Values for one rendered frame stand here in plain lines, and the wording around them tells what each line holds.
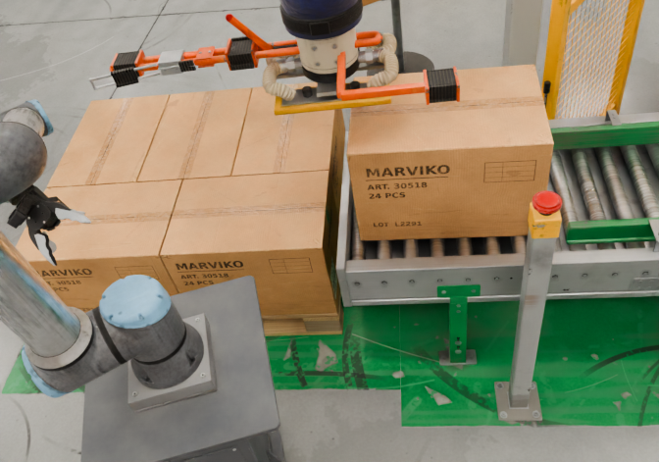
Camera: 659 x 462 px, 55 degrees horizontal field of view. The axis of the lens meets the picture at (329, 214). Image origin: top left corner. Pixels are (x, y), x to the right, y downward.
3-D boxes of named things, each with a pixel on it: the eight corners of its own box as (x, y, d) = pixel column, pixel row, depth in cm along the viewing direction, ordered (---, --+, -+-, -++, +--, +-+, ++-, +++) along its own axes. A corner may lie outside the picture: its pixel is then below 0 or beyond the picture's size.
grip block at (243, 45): (260, 50, 192) (256, 33, 188) (257, 69, 185) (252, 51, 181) (233, 53, 193) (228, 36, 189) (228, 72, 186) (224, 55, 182)
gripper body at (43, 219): (73, 210, 168) (39, 179, 168) (55, 214, 159) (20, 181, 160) (56, 231, 169) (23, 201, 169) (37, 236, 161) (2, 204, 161)
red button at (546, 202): (557, 199, 161) (559, 187, 158) (563, 220, 156) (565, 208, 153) (529, 200, 162) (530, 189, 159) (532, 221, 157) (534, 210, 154)
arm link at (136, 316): (193, 341, 158) (171, 300, 146) (129, 377, 154) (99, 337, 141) (174, 300, 168) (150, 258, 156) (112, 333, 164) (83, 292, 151)
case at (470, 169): (525, 155, 238) (534, 63, 210) (540, 235, 211) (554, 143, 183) (365, 163, 248) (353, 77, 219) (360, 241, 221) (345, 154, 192)
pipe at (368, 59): (386, 41, 197) (385, 25, 193) (390, 89, 180) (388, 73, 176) (278, 54, 201) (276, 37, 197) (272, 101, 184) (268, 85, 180)
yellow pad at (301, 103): (390, 83, 188) (388, 69, 185) (391, 104, 181) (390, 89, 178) (277, 95, 192) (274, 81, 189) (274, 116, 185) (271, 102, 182)
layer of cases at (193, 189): (348, 146, 319) (337, 79, 290) (337, 313, 251) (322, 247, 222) (122, 162, 336) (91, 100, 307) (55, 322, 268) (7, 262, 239)
